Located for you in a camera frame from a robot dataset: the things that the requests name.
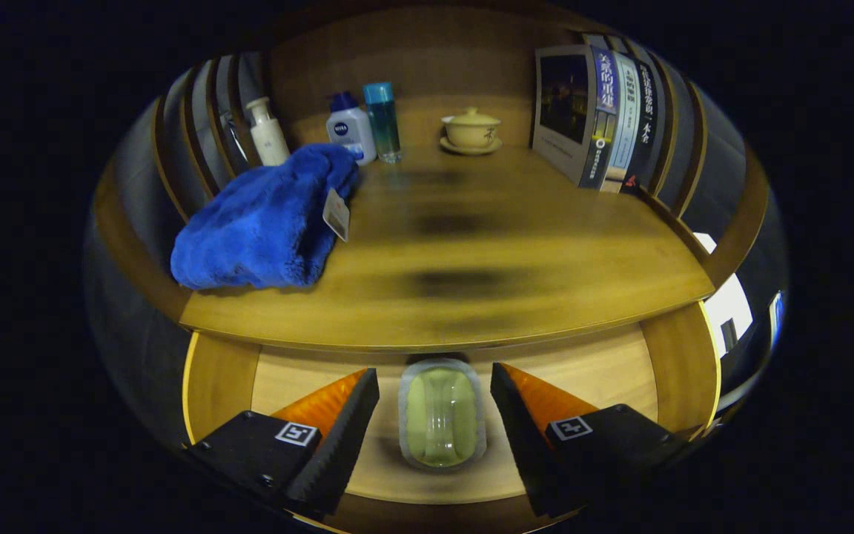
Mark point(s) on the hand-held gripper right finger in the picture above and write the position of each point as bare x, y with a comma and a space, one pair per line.
527, 445

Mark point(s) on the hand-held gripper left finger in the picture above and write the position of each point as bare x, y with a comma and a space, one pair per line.
345, 445

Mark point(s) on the green holder with grey base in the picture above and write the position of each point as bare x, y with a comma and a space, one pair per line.
440, 415

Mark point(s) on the wooden drawer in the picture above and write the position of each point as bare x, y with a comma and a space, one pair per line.
597, 378

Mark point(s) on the wooden cabinet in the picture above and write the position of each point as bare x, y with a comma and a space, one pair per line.
434, 59

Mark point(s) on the blue towel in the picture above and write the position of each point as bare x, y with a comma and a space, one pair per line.
264, 222

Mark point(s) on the white box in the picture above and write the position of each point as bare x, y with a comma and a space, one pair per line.
727, 304

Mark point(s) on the white pump bottle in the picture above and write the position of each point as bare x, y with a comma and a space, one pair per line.
270, 141

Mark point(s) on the white bottle with blue cap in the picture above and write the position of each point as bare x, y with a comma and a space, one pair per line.
351, 130

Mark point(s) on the beige lidded tea cup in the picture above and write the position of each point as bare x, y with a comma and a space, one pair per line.
471, 132

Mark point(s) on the teal bottle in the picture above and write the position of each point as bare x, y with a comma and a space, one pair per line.
384, 126

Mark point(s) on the book with black spine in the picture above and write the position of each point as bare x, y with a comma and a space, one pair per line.
648, 133

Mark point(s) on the book with pale spine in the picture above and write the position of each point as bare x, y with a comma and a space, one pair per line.
626, 119

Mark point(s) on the book with blue spine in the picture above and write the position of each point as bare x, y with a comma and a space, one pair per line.
568, 104

